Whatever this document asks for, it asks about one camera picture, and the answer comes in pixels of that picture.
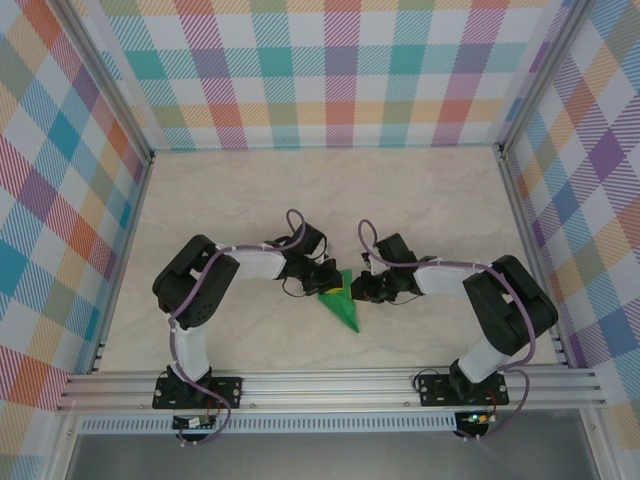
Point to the green paper sheet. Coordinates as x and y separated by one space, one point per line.
345 310

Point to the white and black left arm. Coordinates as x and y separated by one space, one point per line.
255 265

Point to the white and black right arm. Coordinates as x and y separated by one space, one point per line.
445 280

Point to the right controller circuit board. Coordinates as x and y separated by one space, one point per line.
475 417

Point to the controller circuit board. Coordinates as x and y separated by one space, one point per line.
475 417
192 422

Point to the grey metal panel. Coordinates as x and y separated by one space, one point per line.
325 460

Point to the left controller circuit board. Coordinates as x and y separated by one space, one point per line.
192 422

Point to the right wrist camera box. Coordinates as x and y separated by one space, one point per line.
369 260

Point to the aluminium frame rail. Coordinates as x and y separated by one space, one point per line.
325 387

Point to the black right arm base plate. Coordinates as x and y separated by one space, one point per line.
435 392

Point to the aluminium side rail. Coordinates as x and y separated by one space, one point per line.
124 260
534 260

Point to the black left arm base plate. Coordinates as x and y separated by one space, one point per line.
230 390

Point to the aluminium corner post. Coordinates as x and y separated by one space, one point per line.
542 75
111 75

